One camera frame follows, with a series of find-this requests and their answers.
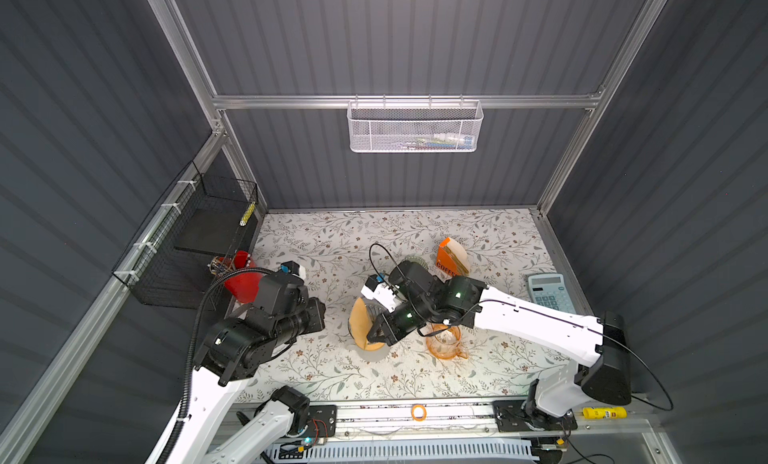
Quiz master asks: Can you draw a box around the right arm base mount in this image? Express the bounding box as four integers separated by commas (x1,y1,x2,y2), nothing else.
491,399,578,433

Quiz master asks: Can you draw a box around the yellow marker in basket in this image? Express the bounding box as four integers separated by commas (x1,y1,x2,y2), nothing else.
239,201,257,227

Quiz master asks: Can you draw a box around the orange tape roll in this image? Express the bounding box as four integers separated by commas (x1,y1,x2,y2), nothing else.
410,404,427,422

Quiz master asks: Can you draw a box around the black wire basket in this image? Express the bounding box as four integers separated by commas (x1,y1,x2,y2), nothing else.
113,164,260,309

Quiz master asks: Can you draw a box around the orange coffee filter box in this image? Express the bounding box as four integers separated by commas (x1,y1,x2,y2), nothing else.
436,237,470,277

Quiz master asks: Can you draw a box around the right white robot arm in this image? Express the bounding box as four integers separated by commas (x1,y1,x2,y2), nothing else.
361,260,632,429

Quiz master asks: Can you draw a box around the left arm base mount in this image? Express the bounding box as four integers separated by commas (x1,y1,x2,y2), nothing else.
285,404,338,439

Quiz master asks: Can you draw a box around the black corrugated cable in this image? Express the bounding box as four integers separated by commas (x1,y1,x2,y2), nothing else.
154,267,277,464

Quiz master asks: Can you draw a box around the green glass dripper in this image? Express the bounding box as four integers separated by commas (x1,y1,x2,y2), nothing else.
405,255,429,269

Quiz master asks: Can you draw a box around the orange glass pitcher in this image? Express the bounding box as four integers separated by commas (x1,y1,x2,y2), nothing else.
425,323,469,360

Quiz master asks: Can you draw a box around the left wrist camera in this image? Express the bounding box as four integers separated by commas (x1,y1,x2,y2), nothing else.
280,261,307,280

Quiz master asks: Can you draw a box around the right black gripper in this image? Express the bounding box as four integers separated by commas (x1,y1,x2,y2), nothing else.
361,298,430,343

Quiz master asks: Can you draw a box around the yellow glue stick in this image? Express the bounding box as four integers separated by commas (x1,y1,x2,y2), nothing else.
582,407,628,420

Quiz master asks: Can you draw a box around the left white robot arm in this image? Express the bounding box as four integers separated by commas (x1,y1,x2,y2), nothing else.
147,261,325,463

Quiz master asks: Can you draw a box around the red cup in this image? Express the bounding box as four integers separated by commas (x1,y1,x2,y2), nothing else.
209,250,263,304

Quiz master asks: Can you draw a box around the white wire basket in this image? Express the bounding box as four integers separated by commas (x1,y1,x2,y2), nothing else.
346,100,484,153

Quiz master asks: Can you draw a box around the light blue calculator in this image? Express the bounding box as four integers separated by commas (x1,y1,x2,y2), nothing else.
527,273,576,313

